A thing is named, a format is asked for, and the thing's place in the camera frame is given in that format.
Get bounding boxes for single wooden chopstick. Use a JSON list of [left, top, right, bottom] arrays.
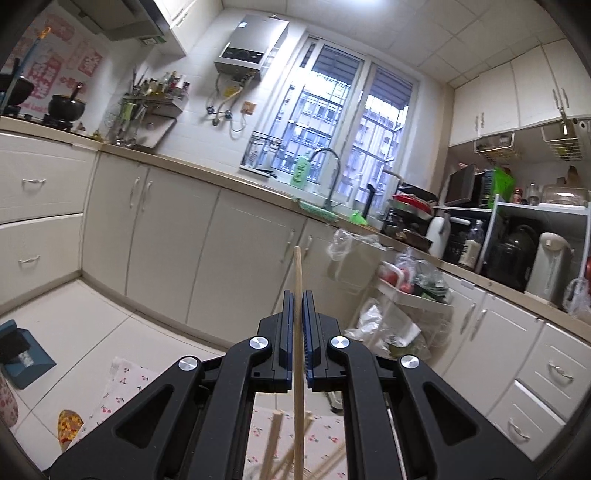
[[294, 246, 305, 480]]

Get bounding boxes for beige kitchen base cabinets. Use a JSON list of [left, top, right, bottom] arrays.
[[1, 118, 590, 454]]

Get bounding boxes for kitchen window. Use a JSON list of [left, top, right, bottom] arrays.
[[243, 36, 419, 215]]

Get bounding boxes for cherry print tablecloth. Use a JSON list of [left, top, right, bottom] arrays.
[[57, 357, 349, 479]]

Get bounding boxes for wooden chopstick in jar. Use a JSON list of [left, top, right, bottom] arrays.
[[271, 411, 315, 479], [259, 411, 284, 480]]

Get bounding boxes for wooden chopstick on table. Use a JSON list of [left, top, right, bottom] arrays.
[[308, 443, 346, 480]]

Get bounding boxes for blue dustpan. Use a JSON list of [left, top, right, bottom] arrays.
[[0, 320, 56, 390]]

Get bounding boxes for white electric kettle pot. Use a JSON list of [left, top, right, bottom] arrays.
[[525, 232, 573, 307]]

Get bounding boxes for white thermos jug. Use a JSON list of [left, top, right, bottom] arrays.
[[426, 212, 451, 259]]

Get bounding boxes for sink faucet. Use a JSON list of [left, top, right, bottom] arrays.
[[308, 147, 342, 212]]

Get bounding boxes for green dish soap bottle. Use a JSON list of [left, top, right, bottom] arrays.
[[290, 155, 310, 189]]

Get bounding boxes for utensil rack on counter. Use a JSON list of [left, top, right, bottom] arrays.
[[107, 71, 190, 151]]

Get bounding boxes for black wok on stove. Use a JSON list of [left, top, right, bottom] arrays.
[[48, 82, 86, 122]]

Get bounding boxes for white upper cabinets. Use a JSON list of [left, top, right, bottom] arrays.
[[449, 39, 590, 147]]

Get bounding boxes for white water heater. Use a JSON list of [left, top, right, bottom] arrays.
[[214, 14, 290, 81]]

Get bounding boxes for range hood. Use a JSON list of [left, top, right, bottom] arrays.
[[58, 0, 169, 42]]

